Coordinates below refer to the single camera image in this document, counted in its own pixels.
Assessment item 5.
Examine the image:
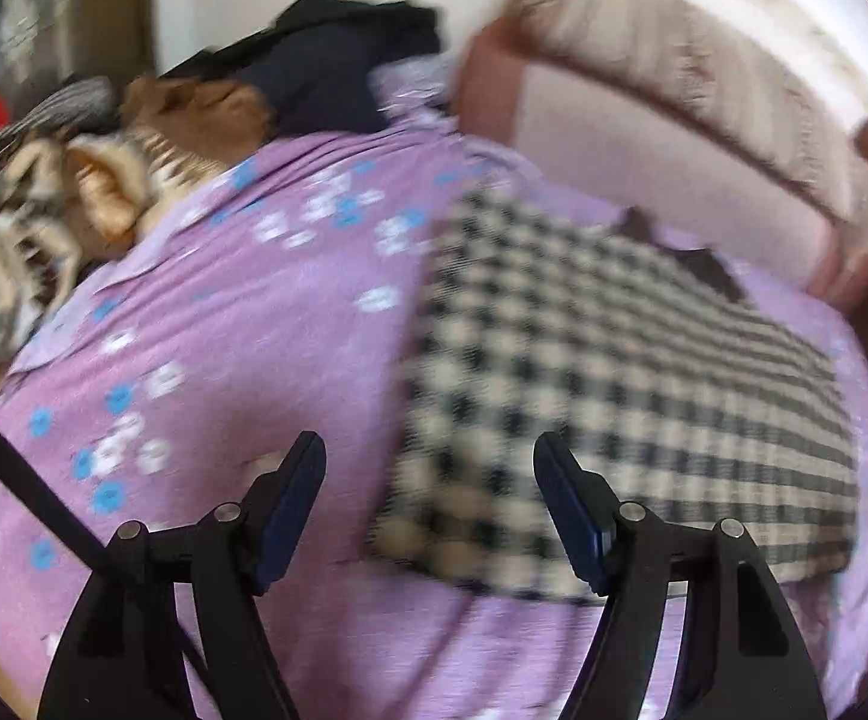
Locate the black cream checkered garment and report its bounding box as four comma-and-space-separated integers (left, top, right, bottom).
367, 190, 860, 601

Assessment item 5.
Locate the pink sofa back cushion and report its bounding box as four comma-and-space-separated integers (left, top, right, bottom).
453, 16, 868, 310

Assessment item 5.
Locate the striped floral pillow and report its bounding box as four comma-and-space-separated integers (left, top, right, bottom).
510, 0, 858, 221

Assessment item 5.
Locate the dark navy garment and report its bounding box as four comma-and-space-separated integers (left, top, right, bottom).
166, 0, 442, 137

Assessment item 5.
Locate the brown tan patterned clothes pile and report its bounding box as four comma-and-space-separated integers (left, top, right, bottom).
0, 75, 276, 390

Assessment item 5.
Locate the black cable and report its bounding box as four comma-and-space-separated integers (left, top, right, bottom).
0, 388, 220, 691

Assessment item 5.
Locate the purple floral bed sheet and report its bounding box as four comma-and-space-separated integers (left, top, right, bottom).
0, 55, 868, 720

